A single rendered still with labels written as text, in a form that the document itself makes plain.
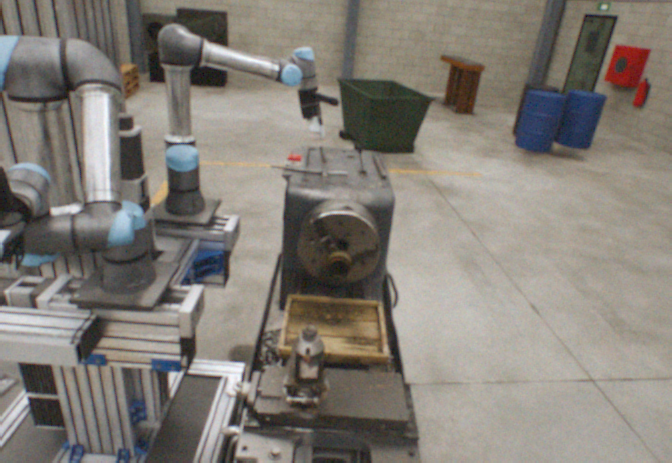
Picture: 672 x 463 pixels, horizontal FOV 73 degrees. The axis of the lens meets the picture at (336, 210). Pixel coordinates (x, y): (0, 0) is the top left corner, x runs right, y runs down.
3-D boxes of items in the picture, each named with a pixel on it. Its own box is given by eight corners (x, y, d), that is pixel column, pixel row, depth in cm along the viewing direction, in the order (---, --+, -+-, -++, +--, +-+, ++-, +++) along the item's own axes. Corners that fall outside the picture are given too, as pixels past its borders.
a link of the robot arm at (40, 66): (97, 261, 119) (63, 40, 96) (31, 268, 114) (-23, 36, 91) (102, 239, 129) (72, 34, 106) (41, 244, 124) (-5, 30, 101)
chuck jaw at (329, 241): (329, 243, 175) (311, 219, 171) (340, 236, 174) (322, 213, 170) (328, 257, 165) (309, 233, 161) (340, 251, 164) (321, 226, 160)
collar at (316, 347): (294, 334, 121) (295, 325, 120) (324, 336, 122) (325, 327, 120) (292, 355, 114) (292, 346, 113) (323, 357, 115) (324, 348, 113)
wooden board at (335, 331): (287, 302, 175) (288, 293, 174) (380, 309, 176) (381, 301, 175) (277, 358, 148) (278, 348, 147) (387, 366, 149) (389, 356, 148)
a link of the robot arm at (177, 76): (166, 177, 174) (157, 24, 151) (165, 164, 186) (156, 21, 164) (198, 176, 178) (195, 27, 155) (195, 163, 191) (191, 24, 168)
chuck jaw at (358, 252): (346, 239, 174) (377, 238, 174) (347, 251, 176) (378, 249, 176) (347, 254, 164) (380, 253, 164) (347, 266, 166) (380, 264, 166)
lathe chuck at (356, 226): (293, 264, 186) (307, 195, 173) (368, 278, 188) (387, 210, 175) (291, 276, 178) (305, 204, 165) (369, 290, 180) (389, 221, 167)
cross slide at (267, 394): (254, 374, 133) (254, 362, 131) (399, 385, 134) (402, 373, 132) (243, 422, 118) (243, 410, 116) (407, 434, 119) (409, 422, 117)
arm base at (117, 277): (88, 292, 123) (82, 260, 119) (114, 263, 137) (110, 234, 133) (143, 297, 124) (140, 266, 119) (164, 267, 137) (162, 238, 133)
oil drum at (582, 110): (546, 138, 816) (561, 88, 779) (577, 140, 825) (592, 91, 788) (565, 148, 763) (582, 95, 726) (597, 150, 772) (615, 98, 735)
